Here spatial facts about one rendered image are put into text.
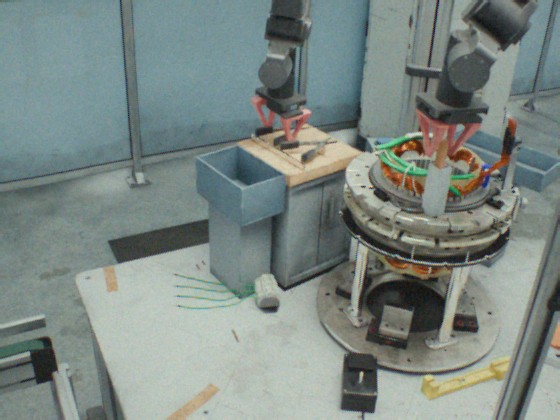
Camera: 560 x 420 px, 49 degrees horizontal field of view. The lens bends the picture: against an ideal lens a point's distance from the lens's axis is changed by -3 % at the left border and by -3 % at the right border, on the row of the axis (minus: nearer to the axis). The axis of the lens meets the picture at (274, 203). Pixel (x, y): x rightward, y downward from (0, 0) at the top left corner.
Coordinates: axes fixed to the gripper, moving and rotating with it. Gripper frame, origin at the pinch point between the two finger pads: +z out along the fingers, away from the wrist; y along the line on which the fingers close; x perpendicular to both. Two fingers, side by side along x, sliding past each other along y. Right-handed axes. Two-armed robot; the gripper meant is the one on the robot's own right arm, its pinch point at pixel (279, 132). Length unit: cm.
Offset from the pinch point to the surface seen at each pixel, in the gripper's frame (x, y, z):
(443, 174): 0.3, 43.4, -11.0
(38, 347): -60, 0, 30
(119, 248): 8, -124, 115
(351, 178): -2.7, 25.5, -2.2
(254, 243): -14.8, 11.8, 16.3
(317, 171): -1.3, 14.5, 2.3
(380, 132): 173, -125, 104
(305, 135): 7.0, 0.6, 2.6
